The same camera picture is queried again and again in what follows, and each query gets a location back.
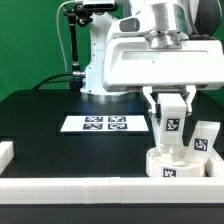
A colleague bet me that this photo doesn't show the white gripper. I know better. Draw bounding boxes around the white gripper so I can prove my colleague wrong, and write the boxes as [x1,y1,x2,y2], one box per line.
[102,19,224,118]

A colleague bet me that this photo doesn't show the white round stool seat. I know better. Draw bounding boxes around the white round stool seat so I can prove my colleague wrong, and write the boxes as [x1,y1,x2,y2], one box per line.
[145,147,224,179]

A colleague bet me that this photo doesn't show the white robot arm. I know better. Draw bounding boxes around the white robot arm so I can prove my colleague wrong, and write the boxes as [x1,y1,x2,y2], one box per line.
[81,0,224,116]

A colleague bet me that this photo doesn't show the white sheet with tags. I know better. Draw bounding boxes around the white sheet with tags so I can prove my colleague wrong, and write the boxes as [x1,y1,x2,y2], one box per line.
[61,115,148,132]

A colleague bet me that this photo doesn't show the white left fence block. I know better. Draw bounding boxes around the white left fence block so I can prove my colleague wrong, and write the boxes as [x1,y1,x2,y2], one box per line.
[0,141,14,175]

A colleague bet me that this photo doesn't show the overhead camera bar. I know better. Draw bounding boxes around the overhead camera bar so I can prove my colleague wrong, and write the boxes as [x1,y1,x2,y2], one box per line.
[83,0,116,10]

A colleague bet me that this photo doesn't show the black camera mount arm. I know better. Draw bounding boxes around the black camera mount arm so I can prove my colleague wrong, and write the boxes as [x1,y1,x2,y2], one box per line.
[63,3,93,91]

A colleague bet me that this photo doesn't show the black cables on table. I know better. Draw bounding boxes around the black cables on table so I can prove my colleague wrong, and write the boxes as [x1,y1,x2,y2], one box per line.
[32,72,83,90]

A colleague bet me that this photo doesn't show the white front fence rail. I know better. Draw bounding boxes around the white front fence rail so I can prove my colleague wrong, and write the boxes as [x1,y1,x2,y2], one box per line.
[0,177,224,204]

